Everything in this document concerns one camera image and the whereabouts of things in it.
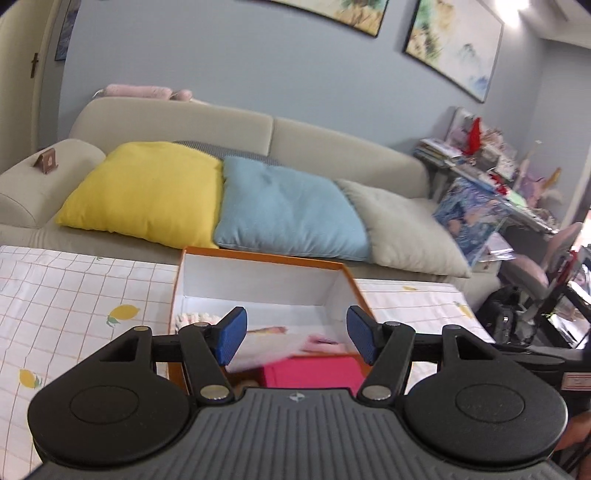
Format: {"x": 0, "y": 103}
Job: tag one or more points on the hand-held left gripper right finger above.
{"x": 362, "y": 334}

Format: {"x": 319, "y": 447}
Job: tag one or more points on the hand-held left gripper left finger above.
{"x": 233, "y": 334}

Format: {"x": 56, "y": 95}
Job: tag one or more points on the orange cardboard box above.
{"x": 258, "y": 277}

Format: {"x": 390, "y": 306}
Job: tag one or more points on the white ruffled soft item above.
{"x": 194, "y": 319}

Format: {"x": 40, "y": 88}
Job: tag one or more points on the hot pink cloth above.
{"x": 314, "y": 374}

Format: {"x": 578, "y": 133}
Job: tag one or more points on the black bag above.
{"x": 496, "y": 314}

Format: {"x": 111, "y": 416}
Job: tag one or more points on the pink office chair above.
{"x": 531, "y": 272}

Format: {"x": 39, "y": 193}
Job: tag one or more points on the grey beige pillow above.
{"x": 406, "y": 226}

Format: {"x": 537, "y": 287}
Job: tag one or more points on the light blue pillow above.
{"x": 286, "y": 207}

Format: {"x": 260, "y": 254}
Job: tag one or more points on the cluttered desk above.
{"x": 521, "y": 207}

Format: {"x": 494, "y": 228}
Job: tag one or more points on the yellow pillow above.
{"x": 138, "y": 194}

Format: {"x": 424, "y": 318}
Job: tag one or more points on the grey striped cushion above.
{"x": 244, "y": 154}

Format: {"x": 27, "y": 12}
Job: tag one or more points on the stack of books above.
{"x": 436, "y": 152}

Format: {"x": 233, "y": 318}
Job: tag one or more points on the beige fabric sofa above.
{"x": 323, "y": 138}

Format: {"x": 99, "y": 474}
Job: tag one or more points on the red ornament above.
{"x": 474, "y": 136}

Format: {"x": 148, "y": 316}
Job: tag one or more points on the small brown card stand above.
{"x": 46, "y": 161}

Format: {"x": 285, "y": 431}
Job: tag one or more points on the pink plush roll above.
{"x": 138, "y": 91}

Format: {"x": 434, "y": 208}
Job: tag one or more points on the large framed landscape painting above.
{"x": 457, "y": 46}

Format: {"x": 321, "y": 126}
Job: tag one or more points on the wide framed landscape painting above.
{"x": 341, "y": 14}

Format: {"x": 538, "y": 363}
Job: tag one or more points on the cream door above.
{"x": 18, "y": 92}

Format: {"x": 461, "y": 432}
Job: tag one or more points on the small framed wall picture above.
{"x": 68, "y": 27}

